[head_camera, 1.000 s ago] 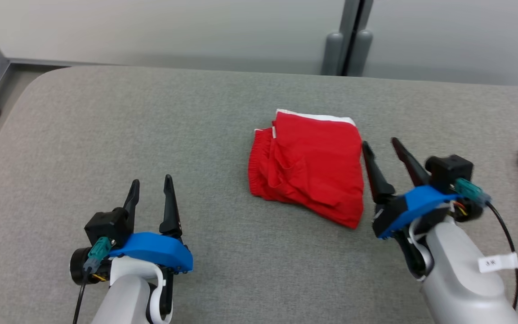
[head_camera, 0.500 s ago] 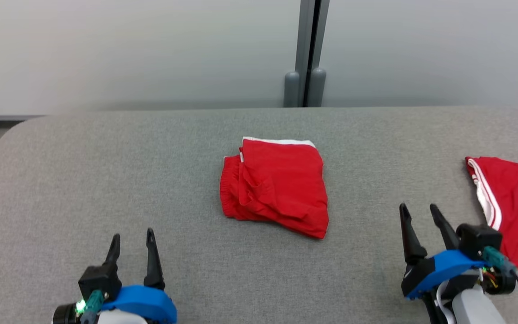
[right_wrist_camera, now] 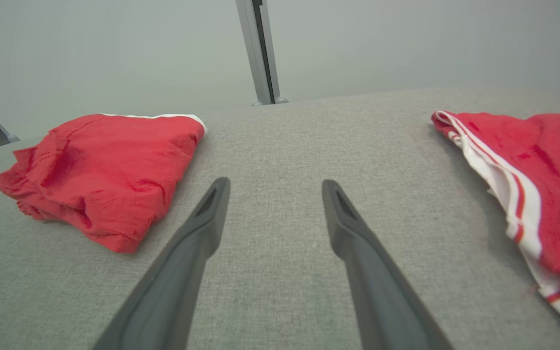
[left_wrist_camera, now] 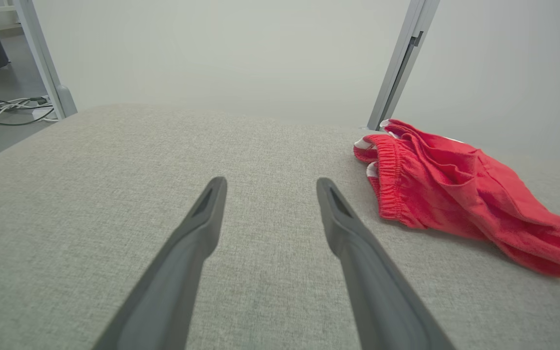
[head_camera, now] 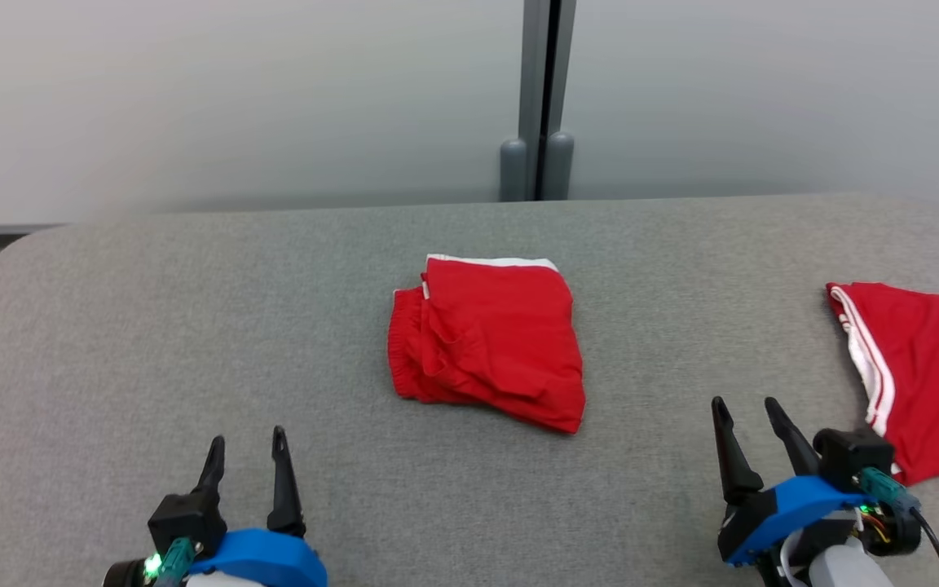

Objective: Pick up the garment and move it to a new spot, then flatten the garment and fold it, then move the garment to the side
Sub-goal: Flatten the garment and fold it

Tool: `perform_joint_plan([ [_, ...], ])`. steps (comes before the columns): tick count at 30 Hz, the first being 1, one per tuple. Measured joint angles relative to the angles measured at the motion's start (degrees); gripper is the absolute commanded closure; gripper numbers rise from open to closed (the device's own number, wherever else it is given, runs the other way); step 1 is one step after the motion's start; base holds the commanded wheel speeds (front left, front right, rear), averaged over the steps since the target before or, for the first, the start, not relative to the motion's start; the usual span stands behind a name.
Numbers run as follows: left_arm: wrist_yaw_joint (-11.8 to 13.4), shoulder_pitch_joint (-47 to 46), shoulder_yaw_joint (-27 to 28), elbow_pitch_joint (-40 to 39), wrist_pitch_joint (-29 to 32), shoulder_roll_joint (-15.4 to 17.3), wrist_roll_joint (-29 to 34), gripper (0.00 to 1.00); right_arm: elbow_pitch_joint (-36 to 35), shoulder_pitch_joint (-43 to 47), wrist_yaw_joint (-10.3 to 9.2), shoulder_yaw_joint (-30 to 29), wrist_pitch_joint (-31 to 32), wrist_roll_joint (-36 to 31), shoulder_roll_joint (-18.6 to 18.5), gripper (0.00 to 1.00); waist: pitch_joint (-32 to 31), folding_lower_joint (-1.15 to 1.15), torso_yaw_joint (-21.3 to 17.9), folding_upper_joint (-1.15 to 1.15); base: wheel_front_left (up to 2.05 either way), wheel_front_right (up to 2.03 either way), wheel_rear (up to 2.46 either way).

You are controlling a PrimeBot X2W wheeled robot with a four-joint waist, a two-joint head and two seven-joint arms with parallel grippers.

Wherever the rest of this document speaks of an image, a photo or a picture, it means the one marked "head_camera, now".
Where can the red shorts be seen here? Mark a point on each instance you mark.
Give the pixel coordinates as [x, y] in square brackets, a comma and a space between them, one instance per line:
[494, 342]

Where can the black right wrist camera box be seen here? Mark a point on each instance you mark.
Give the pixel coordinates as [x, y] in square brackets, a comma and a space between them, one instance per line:
[848, 456]

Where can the grey metal partition post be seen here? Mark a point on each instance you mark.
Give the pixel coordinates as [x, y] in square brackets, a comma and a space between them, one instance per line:
[533, 73]

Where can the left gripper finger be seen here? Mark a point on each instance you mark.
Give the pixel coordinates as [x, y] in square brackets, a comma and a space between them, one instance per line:
[284, 497]
[210, 477]

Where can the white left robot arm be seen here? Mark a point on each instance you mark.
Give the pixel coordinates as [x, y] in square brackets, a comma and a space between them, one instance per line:
[217, 582]

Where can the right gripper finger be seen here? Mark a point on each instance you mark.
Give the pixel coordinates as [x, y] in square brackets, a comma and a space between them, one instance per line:
[794, 444]
[734, 465]

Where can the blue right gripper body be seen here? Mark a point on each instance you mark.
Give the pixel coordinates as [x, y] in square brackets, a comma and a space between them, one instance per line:
[787, 509]

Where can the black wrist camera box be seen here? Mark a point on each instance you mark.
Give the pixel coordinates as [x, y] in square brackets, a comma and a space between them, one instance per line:
[848, 456]
[184, 522]

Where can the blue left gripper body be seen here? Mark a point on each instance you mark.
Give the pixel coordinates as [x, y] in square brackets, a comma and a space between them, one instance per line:
[274, 558]

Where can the grey cylindrical post foot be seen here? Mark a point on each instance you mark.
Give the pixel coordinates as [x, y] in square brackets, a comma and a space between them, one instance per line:
[557, 167]
[513, 171]

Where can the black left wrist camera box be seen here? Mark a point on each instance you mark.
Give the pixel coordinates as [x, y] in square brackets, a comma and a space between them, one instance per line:
[184, 522]

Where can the red jersey with white trim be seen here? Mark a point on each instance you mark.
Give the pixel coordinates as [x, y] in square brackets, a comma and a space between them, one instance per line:
[934, 367]

